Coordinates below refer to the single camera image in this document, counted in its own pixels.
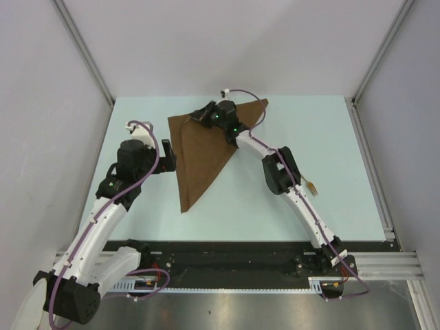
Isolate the white slotted cable duct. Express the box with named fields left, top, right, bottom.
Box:
left=109, top=278, right=322, bottom=294

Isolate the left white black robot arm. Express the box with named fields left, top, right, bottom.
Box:
left=34, top=138, right=176, bottom=329

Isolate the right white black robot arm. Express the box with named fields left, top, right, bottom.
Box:
left=189, top=98, right=348, bottom=276

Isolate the brown cloth napkin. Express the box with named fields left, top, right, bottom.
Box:
left=167, top=98, right=270, bottom=215

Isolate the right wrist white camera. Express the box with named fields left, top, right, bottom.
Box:
left=221, top=89, right=230, bottom=100

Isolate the wrist white camera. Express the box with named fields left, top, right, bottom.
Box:
left=125, top=121, right=155, bottom=148
left=221, top=89, right=230, bottom=100

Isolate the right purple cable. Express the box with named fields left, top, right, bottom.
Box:
left=228, top=88, right=371, bottom=300

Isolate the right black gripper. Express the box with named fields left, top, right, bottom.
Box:
left=189, top=101, right=227, bottom=131

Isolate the aluminium frame rail front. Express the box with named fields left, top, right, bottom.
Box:
left=49, top=250, right=422, bottom=280

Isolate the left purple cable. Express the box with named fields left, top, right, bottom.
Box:
left=47, top=120, right=171, bottom=326

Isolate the purple cable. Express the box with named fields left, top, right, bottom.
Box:
left=47, top=120, right=171, bottom=326
left=228, top=88, right=371, bottom=300

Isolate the gold fork dark handle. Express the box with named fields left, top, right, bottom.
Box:
left=301, top=175, right=318, bottom=197

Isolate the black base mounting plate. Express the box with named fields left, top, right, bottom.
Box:
left=102, top=240, right=402, bottom=298

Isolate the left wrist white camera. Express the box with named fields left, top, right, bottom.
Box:
left=125, top=121, right=155, bottom=148

